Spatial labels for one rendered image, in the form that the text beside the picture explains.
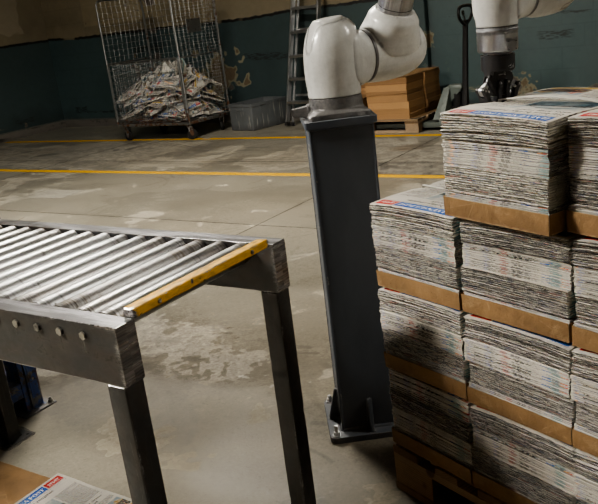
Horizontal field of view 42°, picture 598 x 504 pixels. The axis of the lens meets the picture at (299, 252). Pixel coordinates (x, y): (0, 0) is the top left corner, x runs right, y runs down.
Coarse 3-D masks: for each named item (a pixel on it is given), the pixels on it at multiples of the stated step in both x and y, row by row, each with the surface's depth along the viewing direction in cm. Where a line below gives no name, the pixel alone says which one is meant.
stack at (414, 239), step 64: (384, 256) 197; (448, 256) 177; (512, 256) 163; (576, 256) 149; (384, 320) 202; (448, 320) 183; (576, 320) 154; (512, 384) 172; (576, 384) 157; (448, 448) 196; (512, 448) 178; (576, 448) 163
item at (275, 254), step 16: (0, 224) 234; (16, 224) 231; (32, 224) 228; (48, 224) 226; (64, 224) 223; (80, 224) 221; (192, 240) 192; (208, 240) 190; (224, 240) 187; (240, 240) 185; (272, 240) 182; (256, 256) 183; (272, 256) 180; (240, 272) 187; (256, 272) 184; (272, 272) 182; (288, 272) 185; (240, 288) 189; (256, 288) 186; (272, 288) 183
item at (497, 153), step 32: (448, 128) 165; (480, 128) 156; (512, 128) 150; (544, 128) 143; (448, 160) 168; (480, 160) 160; (512, 160) 152; (544, 160) 146; (448, 192) 170; (480, 192) 162; (512, 192) 155; (544, 192) 148
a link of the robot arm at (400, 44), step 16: (384, 0) 220; (400, 0) 218; (368, 16) 225; (384, 16) 221; (400, 16) 221; (416, 16) 225; (368, 32) 224; (384, 32) 221; (400, 32) 221; (416, 32) 225; (384, 48) 223; (400, 48) 224; (416, 48) 228; (384, 64) 225; (400, 64) 228; (416, 64) 232; (384, 80) 232
